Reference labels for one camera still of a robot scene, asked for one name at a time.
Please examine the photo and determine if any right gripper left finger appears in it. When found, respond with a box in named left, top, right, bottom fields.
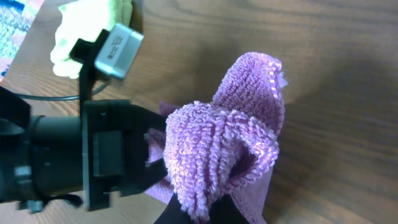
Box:
left=154, top=194, right=195, bottom=224

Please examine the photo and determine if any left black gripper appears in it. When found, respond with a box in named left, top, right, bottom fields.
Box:
left=81, top=100, right=167, bottom=212

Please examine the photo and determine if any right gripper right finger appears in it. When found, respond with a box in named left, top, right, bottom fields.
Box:
left=208, top=195, right=249, bottom=224

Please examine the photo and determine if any purple microfiber cloth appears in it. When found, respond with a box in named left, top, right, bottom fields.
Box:
left=147, top=52, right=286, bottom=223

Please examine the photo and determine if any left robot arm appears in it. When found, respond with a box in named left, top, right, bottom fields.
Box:
left=1, top=89, right=167, bottom=213

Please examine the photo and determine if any folded green cloth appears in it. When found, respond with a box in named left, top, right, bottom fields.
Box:
left=50, top=0, right=133, bottom=79

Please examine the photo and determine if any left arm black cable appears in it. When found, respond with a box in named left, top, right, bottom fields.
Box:
left=14, top=81, right=109, bottom=102

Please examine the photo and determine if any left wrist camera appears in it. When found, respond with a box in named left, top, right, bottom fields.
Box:
left=69, top=23, right=144, bottom=81

